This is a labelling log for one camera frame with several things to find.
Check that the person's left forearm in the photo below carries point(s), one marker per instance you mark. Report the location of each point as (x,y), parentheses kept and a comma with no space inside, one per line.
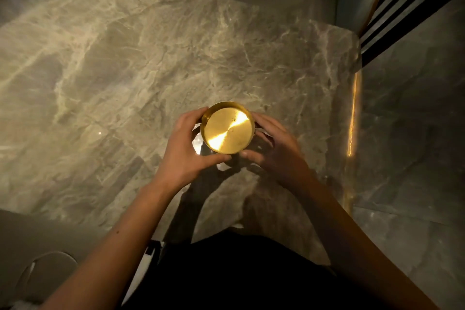
(116,248)

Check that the person's black clothing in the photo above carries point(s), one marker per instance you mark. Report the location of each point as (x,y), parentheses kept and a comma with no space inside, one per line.
(236,273)

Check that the person's right forearm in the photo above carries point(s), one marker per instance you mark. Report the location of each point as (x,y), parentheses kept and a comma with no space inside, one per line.
(348,240)

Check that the person's left thumb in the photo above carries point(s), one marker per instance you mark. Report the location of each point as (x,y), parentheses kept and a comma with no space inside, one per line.
(214,159)

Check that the person's right thumb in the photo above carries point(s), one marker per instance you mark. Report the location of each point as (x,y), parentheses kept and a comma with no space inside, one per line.
(252,156)

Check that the gold metal cup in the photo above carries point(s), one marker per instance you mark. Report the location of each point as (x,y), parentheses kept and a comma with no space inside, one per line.
(227,130)

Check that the grey curved seat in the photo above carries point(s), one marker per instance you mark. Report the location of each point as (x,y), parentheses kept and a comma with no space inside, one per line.
(47,248)

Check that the person's right middle finger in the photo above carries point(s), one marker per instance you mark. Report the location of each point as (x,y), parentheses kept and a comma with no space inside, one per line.
(265,136)

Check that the person's right hand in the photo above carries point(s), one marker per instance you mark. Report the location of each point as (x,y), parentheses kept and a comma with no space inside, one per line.
(285,159)

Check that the warm light strip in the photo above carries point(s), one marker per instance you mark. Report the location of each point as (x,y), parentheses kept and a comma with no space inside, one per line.
(352,117)

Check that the person's left hand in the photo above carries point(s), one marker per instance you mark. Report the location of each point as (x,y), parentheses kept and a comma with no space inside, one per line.
(180,155)

